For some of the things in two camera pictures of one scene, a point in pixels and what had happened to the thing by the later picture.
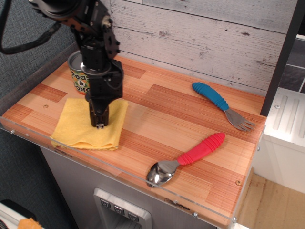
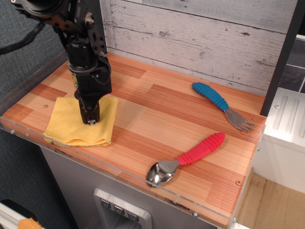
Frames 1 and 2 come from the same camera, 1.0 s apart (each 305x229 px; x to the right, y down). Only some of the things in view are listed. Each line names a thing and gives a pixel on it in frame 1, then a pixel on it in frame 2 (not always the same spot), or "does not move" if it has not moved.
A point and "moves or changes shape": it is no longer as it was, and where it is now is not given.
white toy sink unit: x=280 y=154 does not move
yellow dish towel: x=74 y=130 moves or changes shape
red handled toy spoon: x=159 y=172 does not move
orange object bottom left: x=29 y=223 does not move
